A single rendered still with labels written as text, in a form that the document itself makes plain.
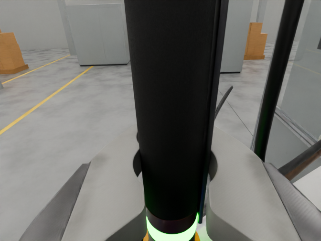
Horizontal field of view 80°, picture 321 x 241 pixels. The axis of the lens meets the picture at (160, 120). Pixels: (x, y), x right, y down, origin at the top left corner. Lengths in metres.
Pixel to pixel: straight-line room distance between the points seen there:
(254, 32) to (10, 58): 8.42
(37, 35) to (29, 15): 1.07
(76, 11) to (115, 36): 1.42
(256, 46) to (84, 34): 6.18
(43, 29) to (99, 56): 6.92
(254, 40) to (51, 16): 10.76
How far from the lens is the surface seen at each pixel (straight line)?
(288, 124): 1.37
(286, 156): 1.41
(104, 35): 7.50
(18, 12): 14.74
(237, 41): 6.03
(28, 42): 14.79
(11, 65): 8.40
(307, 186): 0.57
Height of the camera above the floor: 1.56
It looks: 29 degrees down
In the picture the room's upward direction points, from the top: 2 degrees counter-clockwise
